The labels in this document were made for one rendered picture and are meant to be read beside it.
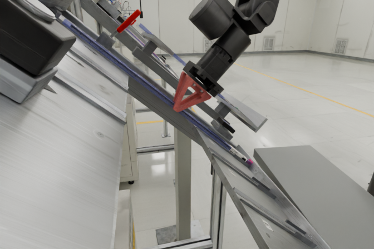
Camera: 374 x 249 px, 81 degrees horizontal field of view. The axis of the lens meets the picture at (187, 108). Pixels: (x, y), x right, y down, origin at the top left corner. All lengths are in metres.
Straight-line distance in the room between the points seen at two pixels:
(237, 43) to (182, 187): 0.73
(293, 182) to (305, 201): 0.08
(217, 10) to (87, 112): 0.31
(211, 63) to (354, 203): 0.57
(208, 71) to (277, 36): 9.18
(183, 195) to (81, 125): 0.90
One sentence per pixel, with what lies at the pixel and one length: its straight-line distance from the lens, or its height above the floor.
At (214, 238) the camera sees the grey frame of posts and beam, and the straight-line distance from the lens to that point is 0.92.
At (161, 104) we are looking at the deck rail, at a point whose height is 0.88.
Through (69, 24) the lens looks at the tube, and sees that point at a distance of 0.44.
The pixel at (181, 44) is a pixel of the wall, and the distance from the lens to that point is 8.11.
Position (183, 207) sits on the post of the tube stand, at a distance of 1.10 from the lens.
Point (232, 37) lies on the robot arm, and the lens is 0.45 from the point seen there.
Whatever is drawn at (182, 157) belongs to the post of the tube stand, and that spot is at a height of 0.55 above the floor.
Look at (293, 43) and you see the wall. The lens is 10.04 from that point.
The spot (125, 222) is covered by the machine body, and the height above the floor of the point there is 0.62.
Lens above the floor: 1.06
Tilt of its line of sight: 21 degrees down
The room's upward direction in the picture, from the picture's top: straight up
